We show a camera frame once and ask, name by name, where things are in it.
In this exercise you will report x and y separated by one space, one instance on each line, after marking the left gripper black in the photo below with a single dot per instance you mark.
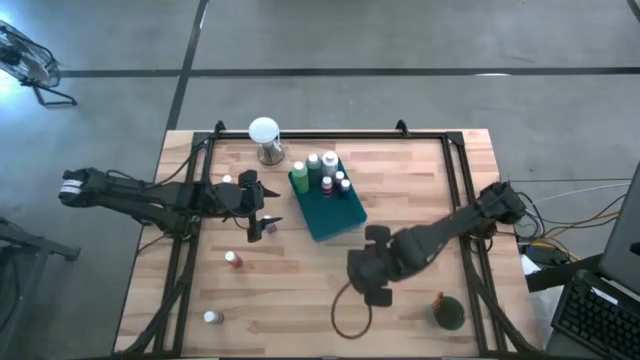
252 207

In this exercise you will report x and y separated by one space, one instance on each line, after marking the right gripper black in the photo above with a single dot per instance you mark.
375 265

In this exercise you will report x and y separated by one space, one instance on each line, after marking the orange paint bottle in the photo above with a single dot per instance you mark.
227 178

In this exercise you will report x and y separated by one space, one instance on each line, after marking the large green paint bottle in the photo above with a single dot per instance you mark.
300 180

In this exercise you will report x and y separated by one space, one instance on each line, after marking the blue plastic bin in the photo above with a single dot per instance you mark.
335 220

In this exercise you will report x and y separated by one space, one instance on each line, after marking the large grey paint bottle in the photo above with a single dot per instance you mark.
314 167

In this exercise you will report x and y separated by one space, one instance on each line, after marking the pink paint bottle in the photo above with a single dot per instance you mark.
327 187

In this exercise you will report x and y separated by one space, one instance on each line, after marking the paintbrush with orange bristles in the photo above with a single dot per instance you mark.
438 300

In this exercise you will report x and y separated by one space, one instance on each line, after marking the dark blue paint bottle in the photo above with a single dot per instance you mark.
345 189

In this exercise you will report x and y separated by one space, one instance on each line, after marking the tall white bottle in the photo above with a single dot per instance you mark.
330 161

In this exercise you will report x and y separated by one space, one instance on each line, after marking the dark green plastic cup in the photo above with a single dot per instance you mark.
450 315

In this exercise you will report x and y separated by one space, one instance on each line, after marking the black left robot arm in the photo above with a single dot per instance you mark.
150 200

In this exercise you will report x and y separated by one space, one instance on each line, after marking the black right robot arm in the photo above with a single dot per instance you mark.
450 225

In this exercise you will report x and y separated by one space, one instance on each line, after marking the small white-capped paint bottle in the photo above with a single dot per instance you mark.
215 317

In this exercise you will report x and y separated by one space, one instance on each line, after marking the black metal bar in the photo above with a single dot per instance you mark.
560 274

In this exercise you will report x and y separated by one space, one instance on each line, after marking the black keyboard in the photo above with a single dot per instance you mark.
595 320

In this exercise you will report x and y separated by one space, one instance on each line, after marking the dark grey metal stand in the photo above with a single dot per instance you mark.
30 245

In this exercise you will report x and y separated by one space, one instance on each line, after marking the grey laptop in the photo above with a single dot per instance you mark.
622 235

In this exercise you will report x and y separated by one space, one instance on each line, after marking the black floor fan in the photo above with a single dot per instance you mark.
25 60

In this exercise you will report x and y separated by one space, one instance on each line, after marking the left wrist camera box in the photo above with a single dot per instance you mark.
247 177

